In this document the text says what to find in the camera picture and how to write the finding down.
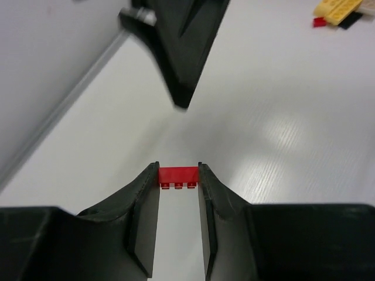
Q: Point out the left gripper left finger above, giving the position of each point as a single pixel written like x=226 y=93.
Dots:
x=111 y=240

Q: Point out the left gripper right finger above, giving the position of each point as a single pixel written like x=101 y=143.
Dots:
x=244 y=241

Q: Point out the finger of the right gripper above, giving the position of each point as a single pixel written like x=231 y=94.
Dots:
x=180 y=35

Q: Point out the red lego brick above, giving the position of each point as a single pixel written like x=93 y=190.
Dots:
x=178 y=177

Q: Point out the black lego plate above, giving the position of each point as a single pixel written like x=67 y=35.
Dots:
x=350 y=20

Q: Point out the small red lego plate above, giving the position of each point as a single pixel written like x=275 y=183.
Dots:
x=319 y=22

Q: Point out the yellow lego brick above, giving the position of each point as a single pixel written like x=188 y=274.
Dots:
x=335 y=11

